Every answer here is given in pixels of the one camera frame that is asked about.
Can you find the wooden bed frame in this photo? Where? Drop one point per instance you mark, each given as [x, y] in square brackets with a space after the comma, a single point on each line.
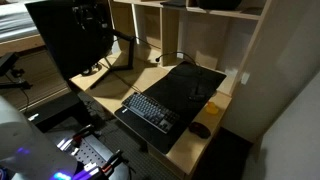
[16, 45]

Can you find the grey and black keyboard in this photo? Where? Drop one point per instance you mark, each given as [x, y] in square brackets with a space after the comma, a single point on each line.
[150, 111]

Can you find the black box unit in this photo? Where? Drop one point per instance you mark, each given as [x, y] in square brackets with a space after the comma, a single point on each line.
[53, 110]

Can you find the white wall plate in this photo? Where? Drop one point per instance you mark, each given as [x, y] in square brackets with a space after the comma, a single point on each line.
[245, 78]

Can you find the flat black tablet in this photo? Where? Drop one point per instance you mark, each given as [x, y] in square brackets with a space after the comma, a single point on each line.
[175, 3]

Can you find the large black desk mat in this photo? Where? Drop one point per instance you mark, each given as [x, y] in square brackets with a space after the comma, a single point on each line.
[173, 86]

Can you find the light wooden desk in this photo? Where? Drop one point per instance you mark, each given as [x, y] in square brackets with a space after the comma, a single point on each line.
[110, 86]

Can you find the black camera tripod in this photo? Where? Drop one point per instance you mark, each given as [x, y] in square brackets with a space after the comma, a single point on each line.
[6, 61]

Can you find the yellow rubber duck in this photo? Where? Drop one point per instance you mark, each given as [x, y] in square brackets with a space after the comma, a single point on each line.
[211, 108]

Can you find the light wooden shelf unit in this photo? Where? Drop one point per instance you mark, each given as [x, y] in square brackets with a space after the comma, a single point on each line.
[170, 33]

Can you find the black computer mouse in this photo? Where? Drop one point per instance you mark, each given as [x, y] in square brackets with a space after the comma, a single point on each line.
[199, 130]

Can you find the red and black clamp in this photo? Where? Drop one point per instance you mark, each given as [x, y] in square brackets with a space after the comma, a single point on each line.
[83, 133]
[111, 161]

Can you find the black zip case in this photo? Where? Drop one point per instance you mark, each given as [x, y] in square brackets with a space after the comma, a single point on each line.
[216, 4]

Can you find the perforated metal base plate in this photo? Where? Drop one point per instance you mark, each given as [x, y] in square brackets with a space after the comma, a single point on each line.
[85, 151]

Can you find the black computer monitor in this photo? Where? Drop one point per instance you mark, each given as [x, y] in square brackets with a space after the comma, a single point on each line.
[66, 40]

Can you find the black monitor stand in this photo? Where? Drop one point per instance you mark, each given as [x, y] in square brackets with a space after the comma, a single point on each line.
[130, 50]

